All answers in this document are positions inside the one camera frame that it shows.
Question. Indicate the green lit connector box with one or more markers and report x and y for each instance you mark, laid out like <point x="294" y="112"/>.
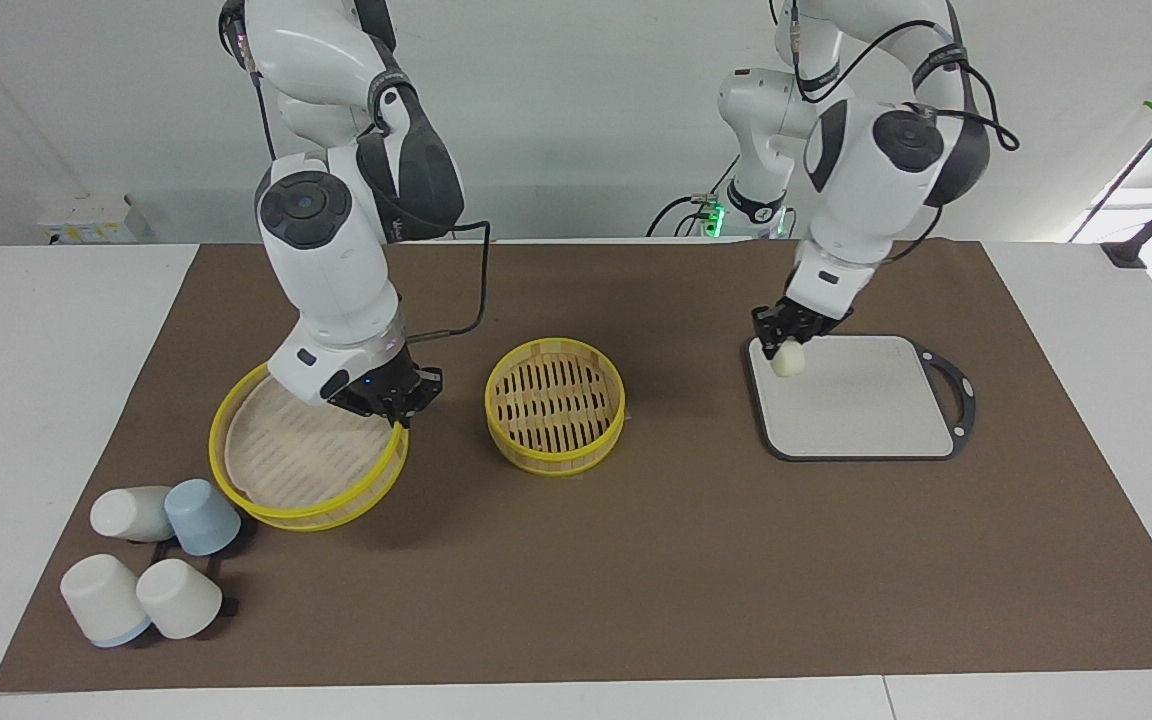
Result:
<point x="711" y="215"/>

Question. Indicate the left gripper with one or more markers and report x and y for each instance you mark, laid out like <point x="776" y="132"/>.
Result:
<point x="831" y="285"/>

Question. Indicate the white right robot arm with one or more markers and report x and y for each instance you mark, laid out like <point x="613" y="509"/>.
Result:
<point x="331" y="250"/>

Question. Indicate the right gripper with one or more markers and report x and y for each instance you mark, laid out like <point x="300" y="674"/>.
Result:
<point x="336" y="375"/>

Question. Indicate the light blue plastic cup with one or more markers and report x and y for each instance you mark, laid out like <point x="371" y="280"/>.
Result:
<point x="201" y="515"/>

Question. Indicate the white cardboard box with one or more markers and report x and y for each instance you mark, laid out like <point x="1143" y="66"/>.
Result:
<point x="91" y="220"/>

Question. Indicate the white plastic cup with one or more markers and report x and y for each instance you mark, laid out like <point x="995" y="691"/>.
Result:
<point x="104" y="600"/>
<point x="131" y="513"/>
<point x="179" y="600"/>

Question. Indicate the brown table mat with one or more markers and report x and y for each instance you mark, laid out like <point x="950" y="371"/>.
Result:
<point x="636" y="580"/>

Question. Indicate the white steamed bun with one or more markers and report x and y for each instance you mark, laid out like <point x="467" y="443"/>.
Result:
<point x="787" y="360"/>

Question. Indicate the yellow bamboo steamer basket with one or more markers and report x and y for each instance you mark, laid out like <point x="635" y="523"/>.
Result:
<point x="556" y="410"/>

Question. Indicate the white cutting board grey rim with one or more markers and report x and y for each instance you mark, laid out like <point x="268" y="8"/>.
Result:
<point x="856" y="400"/>

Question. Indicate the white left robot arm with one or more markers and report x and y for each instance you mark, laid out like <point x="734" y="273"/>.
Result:
<point x="866" y="160"/>

